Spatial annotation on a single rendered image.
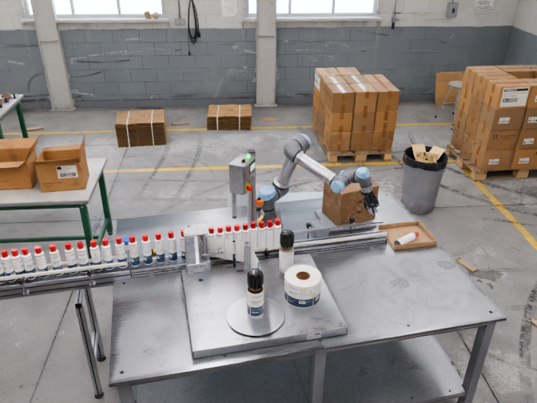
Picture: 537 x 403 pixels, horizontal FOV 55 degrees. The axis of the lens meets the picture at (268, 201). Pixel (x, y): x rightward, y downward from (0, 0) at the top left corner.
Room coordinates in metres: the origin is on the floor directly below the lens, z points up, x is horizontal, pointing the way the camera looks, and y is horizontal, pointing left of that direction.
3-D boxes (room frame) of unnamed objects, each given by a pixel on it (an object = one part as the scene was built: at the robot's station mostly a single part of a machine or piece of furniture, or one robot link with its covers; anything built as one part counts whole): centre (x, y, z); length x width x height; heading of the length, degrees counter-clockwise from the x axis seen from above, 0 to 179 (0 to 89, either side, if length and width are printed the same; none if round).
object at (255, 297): (2.07, 0.06, 1.04); 0.09 x 0.09 x 0.29
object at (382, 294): (2.63, -0.12, 0.82); 2.10 x 1.50 x 0.02; 103
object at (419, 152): (4.84, -1.64, 0.50); 0.42 x 0.41 x 0.28; 95
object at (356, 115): (6.49, -1.09, 0.45); 1.20 x 0.84 x 0.89; 7
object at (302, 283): (2.24, -0.19, 0.95); 0.20 x 0.20 x 0.14
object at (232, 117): (7.19, 0.59, 0.11); 0.65 x 0.54 x 0.22; 92
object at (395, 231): (2.92, -0.94, 0.85); 0.30 x 0.26 x 0.04; 103
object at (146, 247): (2.53, 0.73, 0.98); 0.05 x 0.05 x 0.20
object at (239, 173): (2.75, 0.15, 1.38); 0.17 x 0.10 x 0.19; 158
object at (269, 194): (3.08, 0.01, 1.05); 0.13 x 0.12 x 0.14; 146
